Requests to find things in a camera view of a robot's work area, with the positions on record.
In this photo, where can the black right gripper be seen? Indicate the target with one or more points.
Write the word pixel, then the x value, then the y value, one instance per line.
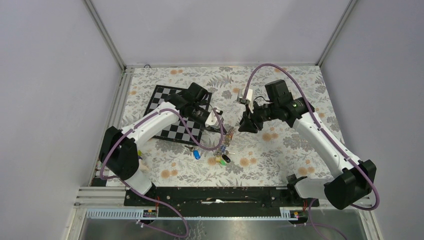
pixel 247 124

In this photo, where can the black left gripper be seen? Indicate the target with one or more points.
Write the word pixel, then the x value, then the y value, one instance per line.
pixel 213 129

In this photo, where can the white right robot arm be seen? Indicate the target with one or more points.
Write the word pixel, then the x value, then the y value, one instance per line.
pixel 352 178

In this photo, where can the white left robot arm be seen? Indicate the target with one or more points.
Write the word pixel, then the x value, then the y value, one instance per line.
pixel 119 148

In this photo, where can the blue key tag with key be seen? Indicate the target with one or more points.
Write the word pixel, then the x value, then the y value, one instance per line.
pixel 194 152

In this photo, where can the floral patterned table mat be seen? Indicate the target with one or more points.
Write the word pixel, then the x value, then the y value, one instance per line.
pixel 265 158

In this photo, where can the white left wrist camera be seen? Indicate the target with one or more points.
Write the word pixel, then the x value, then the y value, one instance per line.
pixel 213 118

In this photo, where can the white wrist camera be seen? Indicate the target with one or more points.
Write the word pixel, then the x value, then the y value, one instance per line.
pixel 213 118
pixel 245 97

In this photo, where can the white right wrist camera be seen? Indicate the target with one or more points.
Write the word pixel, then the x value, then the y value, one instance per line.
pixel 245 97

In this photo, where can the aluminium frame rail left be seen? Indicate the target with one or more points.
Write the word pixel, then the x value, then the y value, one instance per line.
pixel 116 111

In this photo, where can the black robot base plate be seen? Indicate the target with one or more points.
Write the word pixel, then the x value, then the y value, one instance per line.
pixel 181 198

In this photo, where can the grey slotted cable duct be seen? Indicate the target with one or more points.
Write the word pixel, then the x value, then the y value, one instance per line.
pixel 266 214

